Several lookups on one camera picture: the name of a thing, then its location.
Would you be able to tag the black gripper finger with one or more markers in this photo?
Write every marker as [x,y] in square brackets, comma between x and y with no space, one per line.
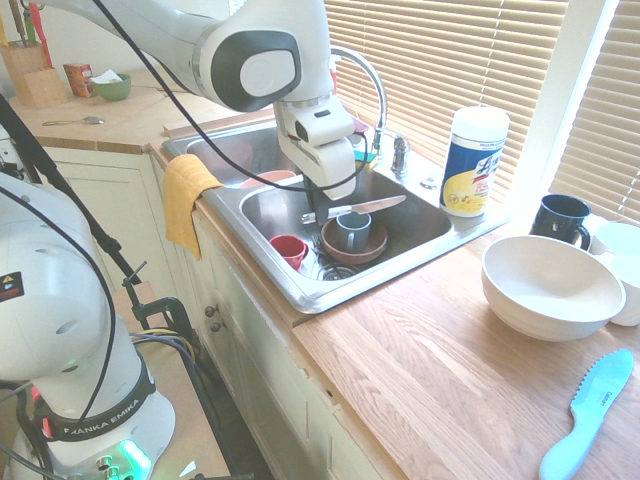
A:
[326,204]
[313,197]

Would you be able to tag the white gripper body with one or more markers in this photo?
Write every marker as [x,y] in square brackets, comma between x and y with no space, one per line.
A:
[330,165]

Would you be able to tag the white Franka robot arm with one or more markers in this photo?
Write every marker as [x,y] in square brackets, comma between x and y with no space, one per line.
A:
[60,310]

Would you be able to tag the metal sink drain strainer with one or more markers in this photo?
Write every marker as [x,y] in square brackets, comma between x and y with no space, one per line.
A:
[340,272]

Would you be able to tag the chrome sink sprayer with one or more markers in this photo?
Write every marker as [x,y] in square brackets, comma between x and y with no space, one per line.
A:
[401,155]

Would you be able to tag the stainless steel double sink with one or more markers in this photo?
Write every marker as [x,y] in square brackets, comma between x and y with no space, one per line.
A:
[425,220]

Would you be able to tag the round chrome sink cap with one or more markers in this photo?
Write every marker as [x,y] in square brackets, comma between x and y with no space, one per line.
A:
[429,182]

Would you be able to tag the wooden knife block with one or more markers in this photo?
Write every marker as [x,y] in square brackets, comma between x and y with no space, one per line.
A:
[32,80]

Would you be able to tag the light blue plastic knife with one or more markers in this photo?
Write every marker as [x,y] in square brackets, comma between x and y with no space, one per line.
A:
[595,400]

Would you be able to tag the grey mug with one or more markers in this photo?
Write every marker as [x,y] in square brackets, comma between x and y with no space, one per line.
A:
[352,232]

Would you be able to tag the yellow green sponge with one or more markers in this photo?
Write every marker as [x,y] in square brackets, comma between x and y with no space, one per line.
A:
[370,159]

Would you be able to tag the pink bowl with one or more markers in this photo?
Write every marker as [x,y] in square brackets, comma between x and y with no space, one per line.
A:
[270,177]

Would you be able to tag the red cup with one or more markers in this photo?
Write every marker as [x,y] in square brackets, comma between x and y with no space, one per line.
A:
[287,252]

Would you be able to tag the brown bowl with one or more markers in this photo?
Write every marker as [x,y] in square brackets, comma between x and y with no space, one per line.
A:
[377,245]

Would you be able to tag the chrome curved faucet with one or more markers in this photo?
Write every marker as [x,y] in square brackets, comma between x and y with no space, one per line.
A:
[375,85]

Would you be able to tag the yellow cloth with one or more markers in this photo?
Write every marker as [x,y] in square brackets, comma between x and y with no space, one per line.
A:
[185,200]

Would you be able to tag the disinfecting wipes canister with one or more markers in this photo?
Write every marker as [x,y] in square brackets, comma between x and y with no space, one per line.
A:
[475,165]

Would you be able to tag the round cabinet knob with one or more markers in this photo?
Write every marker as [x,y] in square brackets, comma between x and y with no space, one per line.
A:
[213,311]
[218,327]

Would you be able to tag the beige window blind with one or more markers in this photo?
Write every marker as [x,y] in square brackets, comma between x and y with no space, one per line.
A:
[450,60]
[610,125]

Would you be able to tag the cream kitchen cabinet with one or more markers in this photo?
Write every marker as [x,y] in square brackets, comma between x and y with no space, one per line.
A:
[250,350]

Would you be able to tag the dark green clamp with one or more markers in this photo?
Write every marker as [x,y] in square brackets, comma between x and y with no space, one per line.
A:
[165,307]

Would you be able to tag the green bowl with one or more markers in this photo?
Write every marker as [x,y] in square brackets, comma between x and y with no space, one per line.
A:
[115,90]

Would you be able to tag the black mug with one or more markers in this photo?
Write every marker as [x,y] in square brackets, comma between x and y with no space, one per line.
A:
[557,222]

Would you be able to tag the metal spoon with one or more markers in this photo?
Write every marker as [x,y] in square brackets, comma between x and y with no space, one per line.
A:
[92,120]

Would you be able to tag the large white bowl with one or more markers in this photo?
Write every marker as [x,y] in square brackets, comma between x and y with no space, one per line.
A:
[550,285]

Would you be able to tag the white crumpled paper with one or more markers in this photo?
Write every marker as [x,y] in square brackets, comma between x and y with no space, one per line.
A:
[106,77]

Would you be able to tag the orange box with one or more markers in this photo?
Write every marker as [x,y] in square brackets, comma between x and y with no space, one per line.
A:
[77,80]

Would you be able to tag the white mug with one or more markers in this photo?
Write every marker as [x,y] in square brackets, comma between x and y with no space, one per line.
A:
[620,245]

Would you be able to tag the black camera stand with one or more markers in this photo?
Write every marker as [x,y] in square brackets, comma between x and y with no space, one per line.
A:
[75,200]

